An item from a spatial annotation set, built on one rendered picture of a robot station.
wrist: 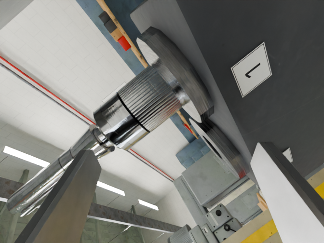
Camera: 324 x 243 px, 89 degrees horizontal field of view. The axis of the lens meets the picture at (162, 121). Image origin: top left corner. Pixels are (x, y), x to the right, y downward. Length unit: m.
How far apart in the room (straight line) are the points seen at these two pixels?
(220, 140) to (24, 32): 4.39
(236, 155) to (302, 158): 0.06
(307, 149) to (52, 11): 4.31
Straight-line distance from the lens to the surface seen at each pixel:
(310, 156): 0.22
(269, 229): 1.43
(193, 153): 7.05
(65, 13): 4.32
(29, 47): 4.51
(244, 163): 0.18
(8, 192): 3.27
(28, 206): 0.21
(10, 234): 5.37
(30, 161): 4.91
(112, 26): 3.86
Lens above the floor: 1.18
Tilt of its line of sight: 3 degrees up
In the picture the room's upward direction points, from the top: 128 degrees counter-clockwise
